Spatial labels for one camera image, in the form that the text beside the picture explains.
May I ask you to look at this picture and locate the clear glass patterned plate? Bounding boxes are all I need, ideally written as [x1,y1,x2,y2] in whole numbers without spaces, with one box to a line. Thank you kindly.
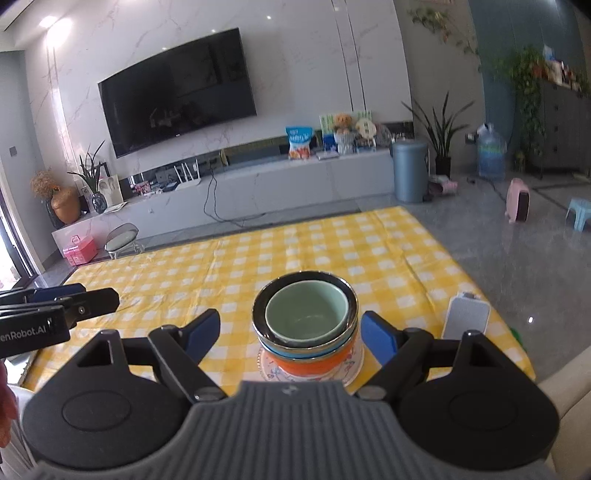
[256,343,366,389]

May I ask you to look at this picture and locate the blue steel bowl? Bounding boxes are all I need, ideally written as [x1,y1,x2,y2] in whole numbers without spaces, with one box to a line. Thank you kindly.
[252,271,359,361]

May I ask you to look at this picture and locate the green ceramic bowl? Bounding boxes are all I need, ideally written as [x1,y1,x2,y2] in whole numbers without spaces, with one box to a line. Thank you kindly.
[264,280,349,346]

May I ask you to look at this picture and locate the person's hand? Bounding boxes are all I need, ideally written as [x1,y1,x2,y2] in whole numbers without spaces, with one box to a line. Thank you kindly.
[0,363,18,448]

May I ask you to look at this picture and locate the white phone stand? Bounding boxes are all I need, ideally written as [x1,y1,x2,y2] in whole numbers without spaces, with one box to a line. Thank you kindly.
[442,292,491,340]

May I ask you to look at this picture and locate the yellow checkered tablecloth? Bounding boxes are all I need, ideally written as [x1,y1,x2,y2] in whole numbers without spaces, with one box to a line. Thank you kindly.
[20,205,538,395]

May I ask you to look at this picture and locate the pink storage box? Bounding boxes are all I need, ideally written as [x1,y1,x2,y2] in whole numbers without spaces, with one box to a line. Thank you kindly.
[62,235,98,267]

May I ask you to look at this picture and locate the brown vase dried flowers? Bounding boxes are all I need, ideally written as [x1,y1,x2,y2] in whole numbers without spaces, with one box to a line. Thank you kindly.
[30,170,81,225]

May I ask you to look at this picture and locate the round grey stool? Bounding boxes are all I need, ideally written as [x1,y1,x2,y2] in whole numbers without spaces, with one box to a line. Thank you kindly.
[104,223,144,259]

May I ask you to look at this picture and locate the blue vase green plant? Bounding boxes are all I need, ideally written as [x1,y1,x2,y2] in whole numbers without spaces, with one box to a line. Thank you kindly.
[69,141,107,214]

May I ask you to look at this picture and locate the pink space heater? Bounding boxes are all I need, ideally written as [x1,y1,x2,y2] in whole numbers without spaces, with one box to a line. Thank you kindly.
[505,178,530,223]

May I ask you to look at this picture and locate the white marble tv cabinet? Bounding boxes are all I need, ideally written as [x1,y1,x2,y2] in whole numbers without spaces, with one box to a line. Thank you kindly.
[52,150,394,253]

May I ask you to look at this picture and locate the grey blue trash can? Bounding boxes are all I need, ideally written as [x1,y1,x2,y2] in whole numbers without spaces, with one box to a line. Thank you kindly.
[391,139,429,203]

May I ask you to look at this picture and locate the green leafy floor plant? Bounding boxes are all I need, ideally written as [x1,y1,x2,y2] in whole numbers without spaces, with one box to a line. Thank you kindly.
[403,92,475,177]

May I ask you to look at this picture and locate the large water bottle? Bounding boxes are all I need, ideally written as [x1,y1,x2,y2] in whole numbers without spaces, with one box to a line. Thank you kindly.
[476,123,507,181]

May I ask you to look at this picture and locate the small blue plastic stool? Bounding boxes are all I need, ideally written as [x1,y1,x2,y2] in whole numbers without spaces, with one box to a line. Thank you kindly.
[566,198,591,232]

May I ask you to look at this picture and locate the blue snack bag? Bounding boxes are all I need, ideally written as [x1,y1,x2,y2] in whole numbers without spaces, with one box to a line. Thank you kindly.
[286,126,315,160]

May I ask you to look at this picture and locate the brown teddy bear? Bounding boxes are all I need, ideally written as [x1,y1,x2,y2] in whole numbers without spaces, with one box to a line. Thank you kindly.
[332,113,353,135]

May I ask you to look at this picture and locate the dark grey sideboard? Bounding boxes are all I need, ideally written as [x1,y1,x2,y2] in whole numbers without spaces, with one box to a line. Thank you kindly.
[530,81,590,175]

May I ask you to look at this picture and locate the black power cable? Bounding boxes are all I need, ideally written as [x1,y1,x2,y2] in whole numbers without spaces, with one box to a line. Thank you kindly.
[202,161,267,229]

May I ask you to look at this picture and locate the black wall television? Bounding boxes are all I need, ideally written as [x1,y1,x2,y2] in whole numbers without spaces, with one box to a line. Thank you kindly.
[98,28,256,158]

